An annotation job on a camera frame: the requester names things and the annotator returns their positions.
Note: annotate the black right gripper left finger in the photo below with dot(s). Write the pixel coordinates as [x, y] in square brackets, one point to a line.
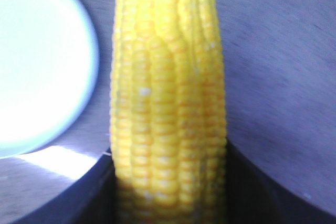
[91, 196]

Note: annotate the light blue round plate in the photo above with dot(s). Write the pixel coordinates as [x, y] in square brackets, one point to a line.
[49, 68]

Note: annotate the yellow corn cob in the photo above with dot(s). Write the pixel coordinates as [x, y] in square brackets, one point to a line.
[167, 112]

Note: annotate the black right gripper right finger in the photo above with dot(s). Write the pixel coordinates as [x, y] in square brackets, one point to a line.
[253, 197]

